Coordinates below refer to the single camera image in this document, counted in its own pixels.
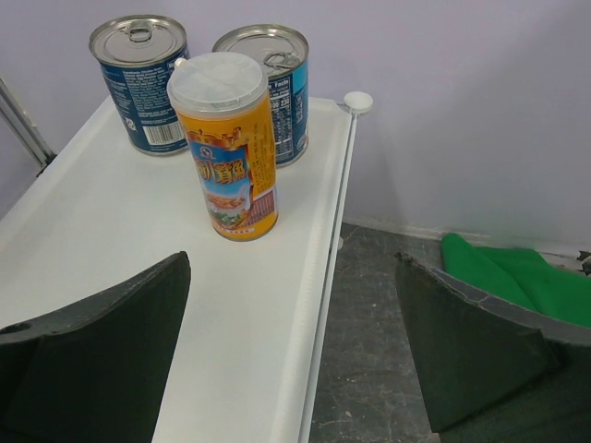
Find green cloth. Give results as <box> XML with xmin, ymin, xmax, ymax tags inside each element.
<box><xmin>440</xmin><ymin>233</ymin><xmax>590</xmax><ymax>327</ymax></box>

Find white plastic cube cabinet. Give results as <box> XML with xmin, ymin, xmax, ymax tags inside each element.
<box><xmin>1</xmin><ymin>92</ymin><xmax>373</xmax><ymax>442</ymax></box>

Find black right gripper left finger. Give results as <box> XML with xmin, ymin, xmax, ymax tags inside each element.
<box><xmin>1</xmin><ymin>251</ymin><xmax>190</xmax><ymax>442</ymax></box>

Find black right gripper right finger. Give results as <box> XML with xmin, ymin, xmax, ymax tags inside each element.
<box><xmin>395</xmin><ymin>253</ymin><xmax>590</xmax><ymax>442</ymax></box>

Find tall orange can white lid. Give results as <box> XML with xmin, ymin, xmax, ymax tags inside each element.
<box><xmin>167</xmin><ymin>52</ymin><xmax>278</xmax><ymax>241</ymax></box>

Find left aluminium corner post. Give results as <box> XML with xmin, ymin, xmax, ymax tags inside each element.
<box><xmin>0</xmin><ymin>79</ymin><xmax>56</xmax><ymax>171</ymax></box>

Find blue soup can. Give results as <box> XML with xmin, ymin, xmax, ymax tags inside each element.
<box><xmin>89</xmin><ymin>14</ymin><xmax>188</xmax><ymax>156</ymax></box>
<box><xmin>212</xmin><ymin>24</ymin><xmax>309</xmax><ymax>167</ymax></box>

